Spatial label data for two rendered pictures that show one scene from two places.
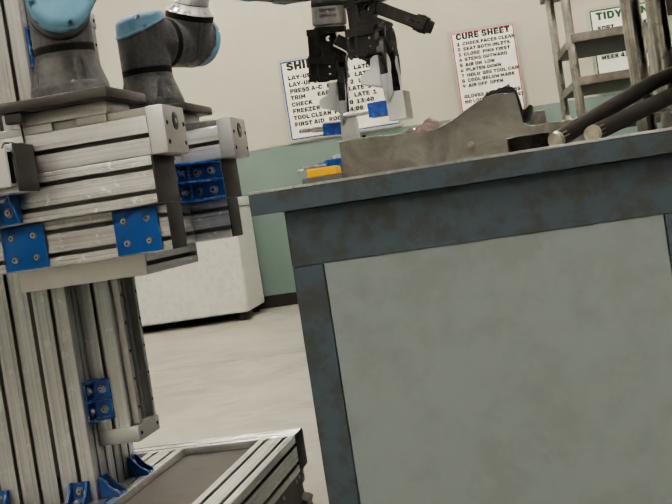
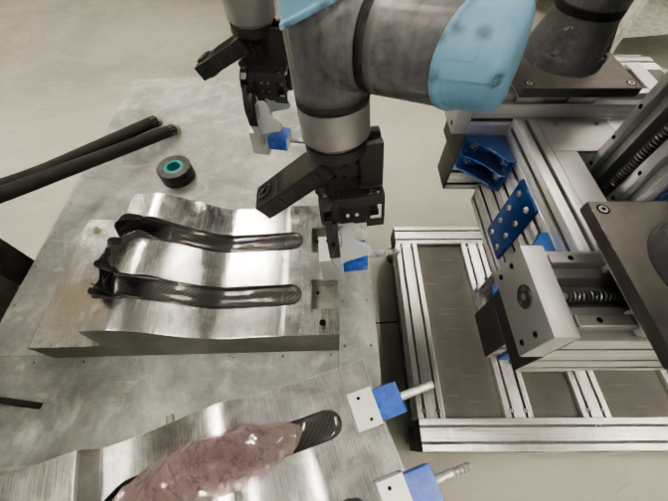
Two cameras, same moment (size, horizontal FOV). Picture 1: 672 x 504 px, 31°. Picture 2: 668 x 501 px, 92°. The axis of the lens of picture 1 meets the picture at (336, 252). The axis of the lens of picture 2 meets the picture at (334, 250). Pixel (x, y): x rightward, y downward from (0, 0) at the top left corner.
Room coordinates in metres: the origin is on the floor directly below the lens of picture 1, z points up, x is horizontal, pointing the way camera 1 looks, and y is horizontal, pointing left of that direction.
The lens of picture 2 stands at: (2.90, -0.12, 1.38)
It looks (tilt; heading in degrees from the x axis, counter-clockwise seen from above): 57 degrees down; 170
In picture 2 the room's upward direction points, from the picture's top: straight up
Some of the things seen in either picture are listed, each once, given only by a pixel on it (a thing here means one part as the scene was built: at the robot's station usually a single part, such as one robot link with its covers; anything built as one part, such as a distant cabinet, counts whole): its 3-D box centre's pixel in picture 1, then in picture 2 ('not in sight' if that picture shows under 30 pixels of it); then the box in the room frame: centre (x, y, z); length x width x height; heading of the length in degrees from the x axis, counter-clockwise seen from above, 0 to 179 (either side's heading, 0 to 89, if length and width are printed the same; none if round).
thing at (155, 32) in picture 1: (144, 41); not in sight; (2.81, 0.37, 1.20); 0.13 x 0.12 x 0.14; 139
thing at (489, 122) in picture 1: (461, 135); (198, 270); (2.58, -0.31, 0.87); 0.50 x 0.26 x 0.14; 81
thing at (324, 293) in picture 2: not in sight; (324, 298); (2.68, -0.09, 0.87); 0.05 x 0.05 x 0.04; 81
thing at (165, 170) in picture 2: (529, 144); (176, 171); (2.26, -0.39, 0.82); 0.08 x 0.08 x 0.04
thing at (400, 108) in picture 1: (375, 109); (284, 138); (2.33, -0.12, 0.93); 0.13 x 0.05 x 0.05; 71
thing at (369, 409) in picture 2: (330, 165); (393, 399); (2.85, -0.02, 0.86); 0.13 x 0.05 x 0.05; 98
